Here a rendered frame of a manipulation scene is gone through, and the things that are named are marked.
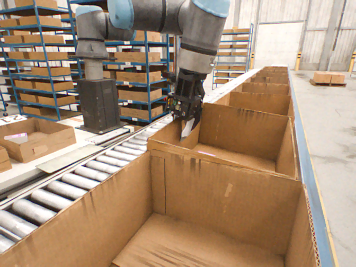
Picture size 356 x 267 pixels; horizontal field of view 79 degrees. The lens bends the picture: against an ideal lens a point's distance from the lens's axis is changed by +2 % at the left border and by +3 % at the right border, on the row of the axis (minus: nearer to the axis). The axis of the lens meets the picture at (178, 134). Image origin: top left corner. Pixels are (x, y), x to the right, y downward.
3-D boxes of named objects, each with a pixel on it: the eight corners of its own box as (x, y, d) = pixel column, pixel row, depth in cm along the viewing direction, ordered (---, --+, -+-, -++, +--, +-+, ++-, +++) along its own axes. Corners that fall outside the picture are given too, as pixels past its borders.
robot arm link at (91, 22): (77, 39, 134) (73, 7, 129) (106, 42, 141) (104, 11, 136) (77, 36, 121) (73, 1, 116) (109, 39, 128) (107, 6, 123)
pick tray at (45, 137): (38, 131, 140) (34, 117, 137) (77, 142, 123) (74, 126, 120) (-16, 148, 117) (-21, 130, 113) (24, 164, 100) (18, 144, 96)
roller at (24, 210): (25, 205, 81) (21, 194, 79) (140, 257, 60) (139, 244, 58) (10, 214, 76) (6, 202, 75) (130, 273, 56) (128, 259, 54)
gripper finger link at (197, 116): (181, 127, 62) (187, 99, 58) (183, 125, 63) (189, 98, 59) (195, 133, 60) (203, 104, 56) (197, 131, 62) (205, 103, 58)
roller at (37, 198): (42, 195, 86) (38, 185, 84) (152, 240, 66) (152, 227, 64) (29, 203, 82) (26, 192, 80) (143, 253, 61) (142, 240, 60)
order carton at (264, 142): (197, 142, 85) (202, 101, 78) (277, 162, 74) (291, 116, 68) (143, 202, 51) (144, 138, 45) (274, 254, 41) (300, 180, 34)
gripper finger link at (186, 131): (172, 147, 60) (178, 117, 56) (181, 140, 65) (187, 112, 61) (182, 151, 59) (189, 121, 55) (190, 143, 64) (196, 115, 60)
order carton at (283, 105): (226, 122, 118) (229, 91, 112) (285, 129, 106) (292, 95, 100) (203, 149, 84) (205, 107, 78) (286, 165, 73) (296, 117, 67)
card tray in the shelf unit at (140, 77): (116, 80, 240) (115, 71, 237) (134, 78, 265) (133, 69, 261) (145, 82, 222) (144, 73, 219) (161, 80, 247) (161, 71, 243)
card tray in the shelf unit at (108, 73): (85, 78, 258) (83, 69, 254) (104, 76, 283) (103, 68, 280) (110, 80, 241) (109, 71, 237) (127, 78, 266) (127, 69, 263)
